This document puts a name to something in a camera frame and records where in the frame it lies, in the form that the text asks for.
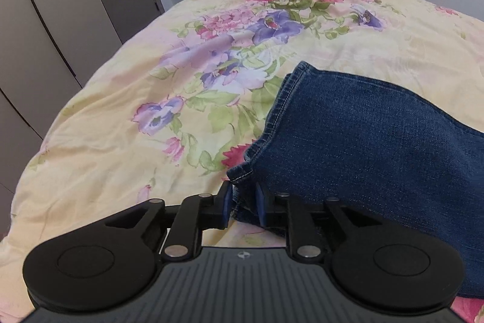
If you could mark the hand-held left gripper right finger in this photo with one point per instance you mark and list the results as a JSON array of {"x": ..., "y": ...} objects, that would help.
[{"x": 260, "y": 205}]

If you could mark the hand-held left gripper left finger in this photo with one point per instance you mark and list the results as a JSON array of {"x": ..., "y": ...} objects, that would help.
[{"x": 225, "y": 202}]

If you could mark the floral yellow blanket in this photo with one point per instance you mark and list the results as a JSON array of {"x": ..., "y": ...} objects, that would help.
[{"x": 158, "y": 107}]

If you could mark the blue denim pants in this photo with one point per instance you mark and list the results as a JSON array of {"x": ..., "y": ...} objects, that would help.
[{"x": 363, "y": 141}]

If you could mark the beige wardrobe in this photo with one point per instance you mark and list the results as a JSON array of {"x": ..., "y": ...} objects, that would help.
[{"x": 53, "y": 16}]

